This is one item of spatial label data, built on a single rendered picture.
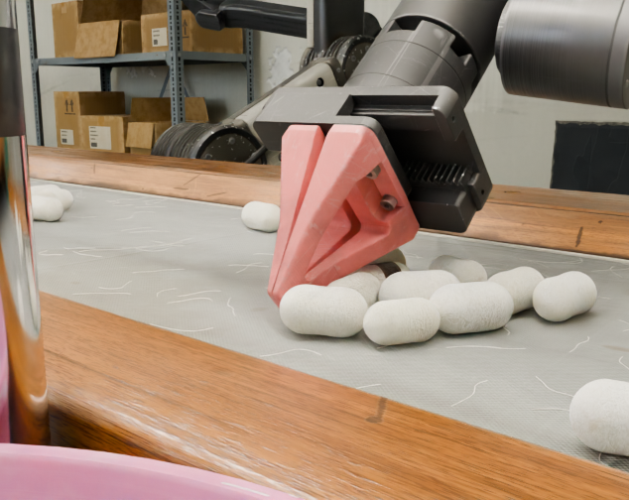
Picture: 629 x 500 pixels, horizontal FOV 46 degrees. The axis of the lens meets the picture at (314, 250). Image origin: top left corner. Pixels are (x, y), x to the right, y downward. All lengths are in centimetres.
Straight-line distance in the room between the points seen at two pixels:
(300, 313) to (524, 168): 231
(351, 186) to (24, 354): 18
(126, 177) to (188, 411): 62
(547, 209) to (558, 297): 19
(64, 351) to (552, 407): 15
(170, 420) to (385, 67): 22
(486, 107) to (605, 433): 245
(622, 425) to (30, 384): 15
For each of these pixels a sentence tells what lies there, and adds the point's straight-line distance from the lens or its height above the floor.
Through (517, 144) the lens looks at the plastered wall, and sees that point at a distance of 260.
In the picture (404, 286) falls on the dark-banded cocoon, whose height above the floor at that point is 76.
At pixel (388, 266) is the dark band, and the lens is 35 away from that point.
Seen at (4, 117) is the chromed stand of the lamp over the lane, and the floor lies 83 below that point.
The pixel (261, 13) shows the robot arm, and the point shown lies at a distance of 169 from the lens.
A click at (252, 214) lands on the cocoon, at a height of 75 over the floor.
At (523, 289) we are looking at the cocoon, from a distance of 34.
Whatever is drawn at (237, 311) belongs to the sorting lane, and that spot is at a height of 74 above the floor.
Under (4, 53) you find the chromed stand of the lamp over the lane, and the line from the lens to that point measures 17.
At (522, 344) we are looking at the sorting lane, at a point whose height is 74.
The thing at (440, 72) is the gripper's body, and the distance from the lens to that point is 36.
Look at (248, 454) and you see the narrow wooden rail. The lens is 16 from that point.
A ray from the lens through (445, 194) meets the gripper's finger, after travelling 34.
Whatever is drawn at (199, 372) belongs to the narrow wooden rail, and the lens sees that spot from 20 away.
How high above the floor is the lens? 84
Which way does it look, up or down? 12 degrees down
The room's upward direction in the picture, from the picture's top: straight up
